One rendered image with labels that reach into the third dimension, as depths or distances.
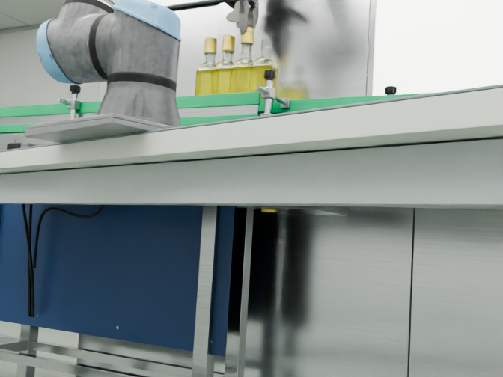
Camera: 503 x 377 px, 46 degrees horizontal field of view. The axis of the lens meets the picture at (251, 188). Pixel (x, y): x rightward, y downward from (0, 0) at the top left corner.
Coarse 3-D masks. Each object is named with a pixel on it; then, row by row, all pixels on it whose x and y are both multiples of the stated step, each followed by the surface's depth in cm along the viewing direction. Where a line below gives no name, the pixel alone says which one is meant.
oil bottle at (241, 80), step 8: (240, 64) 160; (248, 64) 159; (232, 72) 161; (240, 72) 159; (248, 72) 159; (232, 80) 160; (240, 80) 159; (248, 80) 158; (232, 88) 160; (240, 88) 159; (248, 88) 158
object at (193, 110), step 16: (176, 96) 155; (192, 96) 153; (208, 96) 151; (224, 96) 149; (240, 96) 146; (256, 96) 145; (0, 112) 183; (16, 112) 180; (32, 112) 177; (48, 112) 174; (64, 112) 171; (80, 112) 169; (96, 112) 166; (192, 112) 152; (208, 112) 150; (224, 112) 148; (240, 112) 146; (256, 112) 144; (0, 128) 182; (16, 128) 179
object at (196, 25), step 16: (160, 0) 194; (176, 0) 191; (192, 0) 188; (208, 0) 185; (192, 16) 190; (208, 16) 187; (192, 32) 189; (208, 32) 187; (192, 48) 189; (192, 64) 188; (192, 80) 188
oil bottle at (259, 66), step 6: (258, 60) 158; (264, 60) 157; (270, 60) 157; (252, 66) 158; (258, 66) 158; (264, 66) 157; (270, 66) 156; (276, 66) 160; (252, 72) 158; (258, 72) 157; (276, 72) 160; (252, 78) 158; (258, 78) 157; (276, 78) 160; (252, 84) 158; (258, 84) 157; (264, 84) 156; (276, 84) 160; (252, 90) 158; (276, 90) 160
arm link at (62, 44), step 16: (80, 0) 105; (96, 0) 106; (112, 0) 109; (64, 16) 105; (80, 16) 104; (96, 16) 103; (48, 32) 105; (64, 32) 103; (80, 32) 102; (48, 48) 104; (64, 48) 103; (80, 48) 101; (48, 64) 106; (64, 64) 104; (80, 64) 103; (64, 80) 108; (80, 80) 107; (96, 80) 106
